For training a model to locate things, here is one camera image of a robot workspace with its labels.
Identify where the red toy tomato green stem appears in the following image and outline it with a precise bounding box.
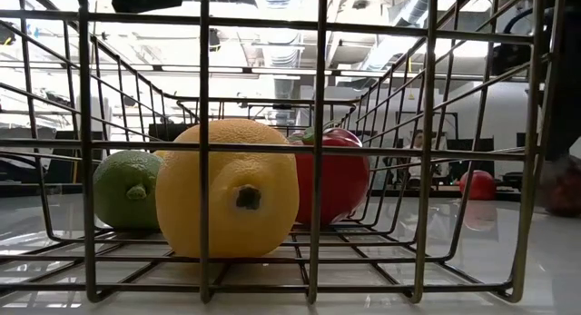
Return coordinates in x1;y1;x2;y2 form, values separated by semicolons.
288;123;371;228

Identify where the orange-yellow toy citrus fruit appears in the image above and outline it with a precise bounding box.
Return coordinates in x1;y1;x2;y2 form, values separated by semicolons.
154;118;301;260

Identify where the light green toy lime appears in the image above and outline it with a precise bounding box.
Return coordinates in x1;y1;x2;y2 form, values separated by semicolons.
92;150;165;231

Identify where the person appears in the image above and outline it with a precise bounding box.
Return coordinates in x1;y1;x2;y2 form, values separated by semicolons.
405;129;451;190

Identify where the red toy apple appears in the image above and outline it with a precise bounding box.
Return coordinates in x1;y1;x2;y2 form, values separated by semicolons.
458;169;497;202

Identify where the silver wire basket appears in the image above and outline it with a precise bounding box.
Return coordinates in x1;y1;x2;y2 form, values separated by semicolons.
174;95;360;142
0;0;569;305

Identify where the black ceiling dome camera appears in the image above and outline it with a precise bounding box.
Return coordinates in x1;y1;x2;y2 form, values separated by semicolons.
208;27;222;54

